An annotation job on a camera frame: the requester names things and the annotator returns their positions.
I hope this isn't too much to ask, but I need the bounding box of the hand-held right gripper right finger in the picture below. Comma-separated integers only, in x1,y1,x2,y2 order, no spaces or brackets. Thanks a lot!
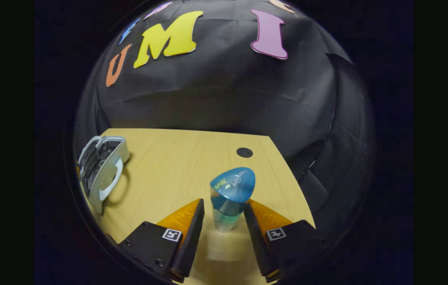
243,199,329,283

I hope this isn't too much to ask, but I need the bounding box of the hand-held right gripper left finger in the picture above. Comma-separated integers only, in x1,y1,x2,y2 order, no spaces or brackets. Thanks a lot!
118,198,205,283

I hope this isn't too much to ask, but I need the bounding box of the blue capped clear bottle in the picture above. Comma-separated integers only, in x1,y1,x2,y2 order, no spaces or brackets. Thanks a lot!
210,167,256,233

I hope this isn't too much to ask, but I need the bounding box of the pale blue small suitcase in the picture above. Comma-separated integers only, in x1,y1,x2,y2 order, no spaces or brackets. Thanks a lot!
78,135,130,215

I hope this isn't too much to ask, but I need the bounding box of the black backdrop cloth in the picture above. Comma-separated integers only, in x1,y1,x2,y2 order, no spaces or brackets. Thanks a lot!
72,0,376,254

